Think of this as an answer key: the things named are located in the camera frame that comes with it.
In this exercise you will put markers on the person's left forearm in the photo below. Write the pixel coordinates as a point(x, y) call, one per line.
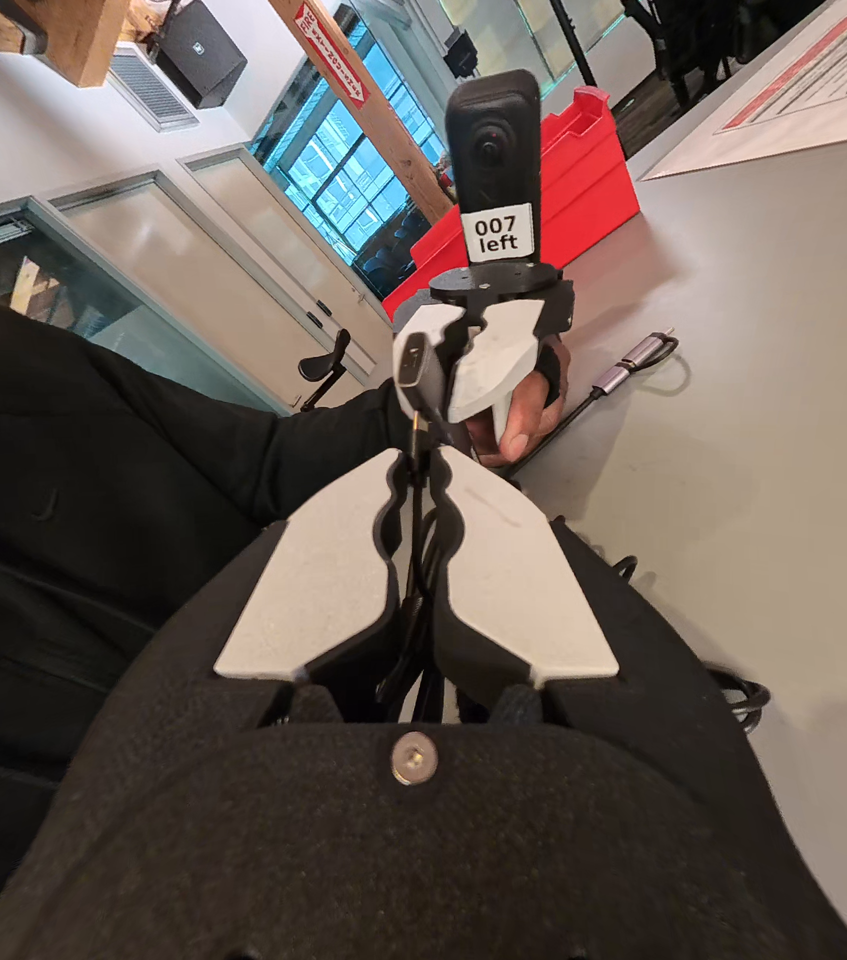
point(333, 442)

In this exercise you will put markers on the person's left hand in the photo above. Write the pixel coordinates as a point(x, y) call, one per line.
point(521, 427)

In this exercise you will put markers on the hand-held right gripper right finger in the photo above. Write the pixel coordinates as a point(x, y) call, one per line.
point(528, 592)

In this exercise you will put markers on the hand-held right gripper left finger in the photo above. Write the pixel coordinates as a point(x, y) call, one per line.
point(318, 592)

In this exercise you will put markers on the black chair armrest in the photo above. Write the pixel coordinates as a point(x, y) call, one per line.
point(326, 364)

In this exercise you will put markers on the thick wooden beam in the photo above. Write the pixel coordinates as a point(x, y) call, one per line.
point(86, 37)

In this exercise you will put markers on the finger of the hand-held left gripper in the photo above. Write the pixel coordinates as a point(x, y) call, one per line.
point(498, 360)
point(427, 319)

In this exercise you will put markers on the black speaker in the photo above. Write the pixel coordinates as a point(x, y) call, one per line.
point(202, 52)

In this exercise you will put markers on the wooden beam with red label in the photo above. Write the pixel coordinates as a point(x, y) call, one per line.
point(386, 120)

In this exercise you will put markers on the laminated instruction sheet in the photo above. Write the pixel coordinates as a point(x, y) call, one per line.
point(806, 82)

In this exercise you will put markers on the red storage bin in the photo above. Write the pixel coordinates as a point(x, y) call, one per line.
point(588, 187)

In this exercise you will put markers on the white vent grille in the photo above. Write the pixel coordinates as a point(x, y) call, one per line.
point(153, 90)

